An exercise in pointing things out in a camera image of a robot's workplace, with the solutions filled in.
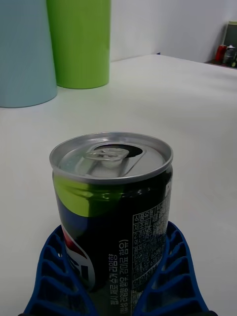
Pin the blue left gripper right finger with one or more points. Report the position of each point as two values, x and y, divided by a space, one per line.
177 279

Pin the grey bottle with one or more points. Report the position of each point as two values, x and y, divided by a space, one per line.
228 55

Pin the black drink can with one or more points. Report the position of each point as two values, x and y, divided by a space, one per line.
111 222

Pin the green plastic bin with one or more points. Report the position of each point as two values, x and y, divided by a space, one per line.
81 44

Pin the pale blue plastic bin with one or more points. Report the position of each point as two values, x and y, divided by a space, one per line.
24 54

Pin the red can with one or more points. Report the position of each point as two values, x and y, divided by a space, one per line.
220 53

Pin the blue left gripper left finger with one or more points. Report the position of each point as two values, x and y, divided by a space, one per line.
53 279

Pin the dark framed board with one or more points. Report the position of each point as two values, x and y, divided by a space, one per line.
231 33

